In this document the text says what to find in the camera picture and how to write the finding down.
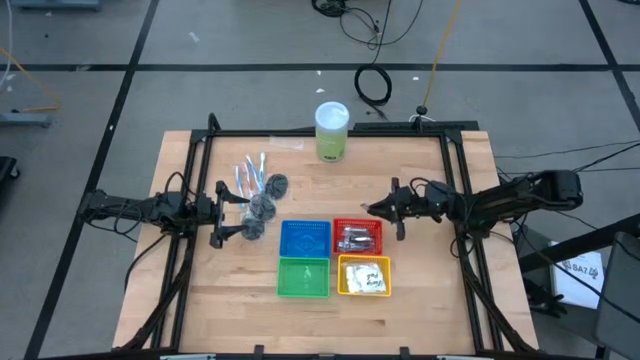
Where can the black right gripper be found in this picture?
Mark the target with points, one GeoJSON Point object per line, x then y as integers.
{"type": "Point", "coordinates": [425, 202]}

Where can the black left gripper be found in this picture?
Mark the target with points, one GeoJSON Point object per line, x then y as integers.
{"type": "Point", "coordinates": [207, 212]}

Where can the grey bagged round items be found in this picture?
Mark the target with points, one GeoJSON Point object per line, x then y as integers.
{"type": "Point", "coordinates": [262, 207]}

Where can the bagged blue toothbrush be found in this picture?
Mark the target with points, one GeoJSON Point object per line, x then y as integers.
{"type": "Point", "coordinates": [262, 167]}
{"type": "Point", "coordinates": [253, 167]}

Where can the bagged black mesh pouf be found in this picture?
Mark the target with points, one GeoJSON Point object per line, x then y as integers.
{"type": "Point", "coordinates": [276, 186]}
{"type": "Point", "coordinates": [253, 228]}

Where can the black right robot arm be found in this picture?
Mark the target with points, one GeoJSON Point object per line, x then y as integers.
{"type": "Point", "coordinates": [505, 200]}

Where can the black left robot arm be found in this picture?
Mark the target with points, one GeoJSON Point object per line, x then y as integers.
{"type": "Point", "coordinates": [125, 207]}

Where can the red plastic basket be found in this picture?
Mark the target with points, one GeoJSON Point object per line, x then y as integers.
{"type": "Point", "coordinates": [357, 222]}

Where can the clear bag of cotton balls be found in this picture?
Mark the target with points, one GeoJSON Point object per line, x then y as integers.
{"type": "Point", "coordinates": [365, 278]}

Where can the yellow plastic basket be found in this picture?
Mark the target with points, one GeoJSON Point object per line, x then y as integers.
{"type": "Point", "coordinates": [340, 275]}

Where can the green plastic basket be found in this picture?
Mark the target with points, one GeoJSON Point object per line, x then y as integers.
{"type": "Point", "coordinates": [280, 277]}

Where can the blue plastic basket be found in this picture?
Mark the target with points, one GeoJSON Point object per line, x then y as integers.
{"type": "Point", "coordinates": [306, 240]}

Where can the empty clear plastic bag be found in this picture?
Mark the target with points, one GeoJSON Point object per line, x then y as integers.
{"type": "Point", "coordinates": [286, 144]}

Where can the green disinfecting wipes canister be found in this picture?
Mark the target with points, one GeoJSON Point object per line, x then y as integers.
{"type": "Point", "coordinates": [331, 130]}

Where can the black diagonal metal bar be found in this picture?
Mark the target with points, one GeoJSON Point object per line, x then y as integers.
{"type": "Point", "coordinates": [575, 245]}

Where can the white cardboard box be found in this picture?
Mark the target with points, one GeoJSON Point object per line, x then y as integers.
{"type": "Point", "coordinates": [580, 280]}

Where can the black floor caster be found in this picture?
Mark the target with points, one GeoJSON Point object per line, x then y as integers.
{"type": "Point", "coordinates": [6, 167]}

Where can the black metal table frame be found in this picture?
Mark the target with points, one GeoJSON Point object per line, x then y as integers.
{"type": "Point", "coordinates": [250, 133]}

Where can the black round post knob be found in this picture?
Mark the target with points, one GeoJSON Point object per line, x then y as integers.
{"type": "Point", "coordinates": [423, 110]}

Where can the grey floor base plate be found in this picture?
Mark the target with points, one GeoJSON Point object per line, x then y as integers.
{"type": "Point", "coordinates": [25, 120]}

